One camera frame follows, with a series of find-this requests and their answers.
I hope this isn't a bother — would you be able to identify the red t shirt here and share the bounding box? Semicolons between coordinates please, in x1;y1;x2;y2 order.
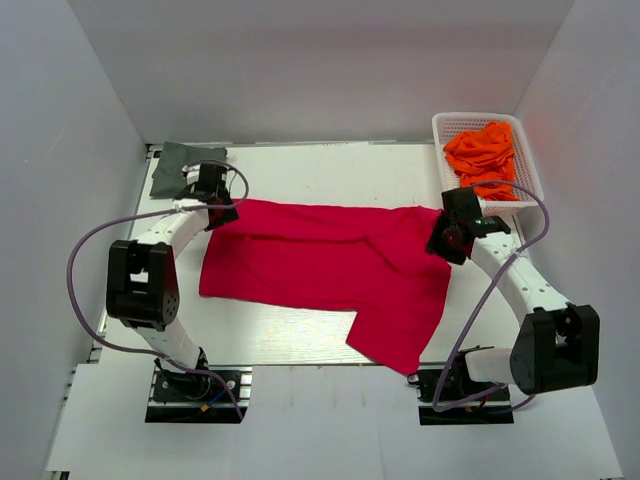
199;200;451;375

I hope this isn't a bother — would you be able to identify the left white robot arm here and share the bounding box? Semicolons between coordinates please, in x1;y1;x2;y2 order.
106;160;238;399

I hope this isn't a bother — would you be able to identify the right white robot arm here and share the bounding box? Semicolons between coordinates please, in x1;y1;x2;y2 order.
426;187;600;406

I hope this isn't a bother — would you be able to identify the folded grey t shirt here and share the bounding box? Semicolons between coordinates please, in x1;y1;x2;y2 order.
150;142;227;199

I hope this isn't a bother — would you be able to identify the orange t shirt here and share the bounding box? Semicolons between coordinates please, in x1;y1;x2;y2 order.
443;121;518;201

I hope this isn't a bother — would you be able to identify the white plastic basket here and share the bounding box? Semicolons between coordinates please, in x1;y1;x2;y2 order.
432;112;543;215

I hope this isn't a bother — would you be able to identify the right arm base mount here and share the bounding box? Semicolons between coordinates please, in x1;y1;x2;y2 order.
407;369;514;426

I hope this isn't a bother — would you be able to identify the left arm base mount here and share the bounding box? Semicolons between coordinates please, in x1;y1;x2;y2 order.
145;367;252;425

